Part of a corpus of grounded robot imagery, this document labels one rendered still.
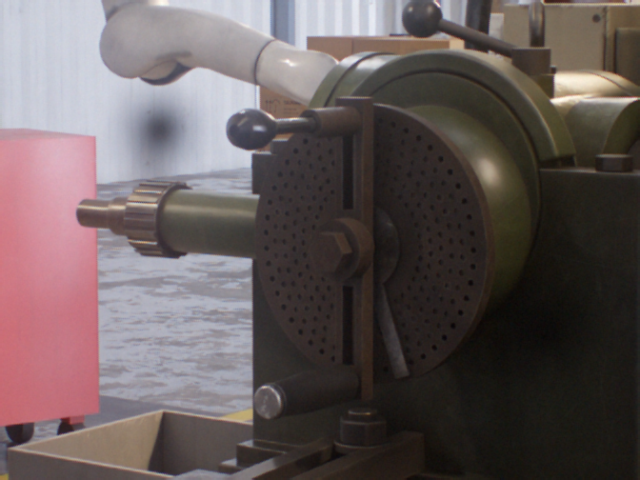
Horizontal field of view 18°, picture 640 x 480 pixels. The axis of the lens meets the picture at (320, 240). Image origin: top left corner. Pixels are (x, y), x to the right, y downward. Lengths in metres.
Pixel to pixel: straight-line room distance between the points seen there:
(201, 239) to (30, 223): 4.29
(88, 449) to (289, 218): 2.39
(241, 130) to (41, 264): 4.56
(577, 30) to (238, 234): 0.43
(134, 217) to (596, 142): 0.34
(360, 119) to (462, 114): 0.10
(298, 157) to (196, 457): 2.52
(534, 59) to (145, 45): 1.17
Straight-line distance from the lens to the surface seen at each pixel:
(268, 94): 10.28
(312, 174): 1.36
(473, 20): 1.95
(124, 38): 2.57
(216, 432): 3.81
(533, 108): 1.36
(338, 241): 1.30
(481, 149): 1.35
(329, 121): 1.28
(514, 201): 1.35
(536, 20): 1.50
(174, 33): 2.54
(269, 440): 1.52
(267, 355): 1.51
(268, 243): 1.39
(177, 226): 1.46
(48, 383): 5.82
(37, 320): 5.78
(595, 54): 1.73
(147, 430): 3.86
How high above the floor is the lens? 1.34
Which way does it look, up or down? 7 degrees down
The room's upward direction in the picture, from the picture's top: straight up
